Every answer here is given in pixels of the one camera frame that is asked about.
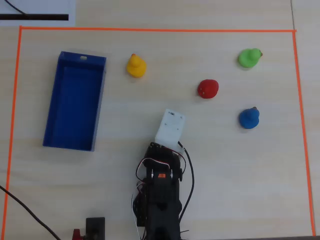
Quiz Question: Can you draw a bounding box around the white paper sheet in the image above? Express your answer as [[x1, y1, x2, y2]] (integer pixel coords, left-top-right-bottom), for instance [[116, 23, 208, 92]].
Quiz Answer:
[[0, 0, 76, 27]]

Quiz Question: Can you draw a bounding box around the blue plastic box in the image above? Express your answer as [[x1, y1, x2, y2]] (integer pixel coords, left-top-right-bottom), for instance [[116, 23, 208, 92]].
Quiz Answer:
[[42, 51, 108, 153]]

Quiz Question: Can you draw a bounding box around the yellow rubber duck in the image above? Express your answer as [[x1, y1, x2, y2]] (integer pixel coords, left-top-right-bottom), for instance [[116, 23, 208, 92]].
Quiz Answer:
[[126, 53, 148, 79]]

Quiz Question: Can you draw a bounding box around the thick black table cable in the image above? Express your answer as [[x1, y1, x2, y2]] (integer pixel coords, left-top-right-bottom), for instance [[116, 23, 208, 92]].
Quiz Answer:
[[0, 185, 62, 240]]

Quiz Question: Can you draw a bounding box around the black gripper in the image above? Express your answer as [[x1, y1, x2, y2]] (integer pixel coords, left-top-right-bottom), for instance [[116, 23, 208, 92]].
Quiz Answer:
[[143, 141, 187, 182]]

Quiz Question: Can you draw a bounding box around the orange tape border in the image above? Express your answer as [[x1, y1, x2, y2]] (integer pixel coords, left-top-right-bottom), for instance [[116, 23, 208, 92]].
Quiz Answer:
[[2, 25, 317, 237]]

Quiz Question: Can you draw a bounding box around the black table clamp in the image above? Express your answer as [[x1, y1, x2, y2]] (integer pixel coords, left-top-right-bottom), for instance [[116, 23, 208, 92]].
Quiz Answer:
[[85, 217, 106, 240]]

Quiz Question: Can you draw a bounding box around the thin black cable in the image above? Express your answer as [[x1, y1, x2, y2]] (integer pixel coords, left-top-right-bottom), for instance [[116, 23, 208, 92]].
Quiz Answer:
[[4, 0, 27, 16]]

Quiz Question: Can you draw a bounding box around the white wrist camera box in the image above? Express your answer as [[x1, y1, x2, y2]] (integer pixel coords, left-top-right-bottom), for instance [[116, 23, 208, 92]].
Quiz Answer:
[[154, 108, 186, 153]]

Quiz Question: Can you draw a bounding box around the blue rubber duck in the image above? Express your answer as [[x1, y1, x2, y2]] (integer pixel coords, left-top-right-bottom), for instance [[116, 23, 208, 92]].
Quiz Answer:
[[238, 106, 261, 130]]

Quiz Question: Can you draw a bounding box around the black tape strip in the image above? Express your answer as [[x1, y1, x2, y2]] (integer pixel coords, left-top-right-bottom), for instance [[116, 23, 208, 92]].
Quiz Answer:
[[0, 14, 69, 21]]

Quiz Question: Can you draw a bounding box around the red rubber duck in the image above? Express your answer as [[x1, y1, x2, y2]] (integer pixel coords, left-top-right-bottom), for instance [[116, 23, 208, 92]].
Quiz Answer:
[[197, 79, 220, 100]]

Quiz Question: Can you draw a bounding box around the green rubber duck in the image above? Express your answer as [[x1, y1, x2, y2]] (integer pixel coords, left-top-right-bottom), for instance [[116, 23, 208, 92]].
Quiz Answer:
[[237, 47, 264, 69]]

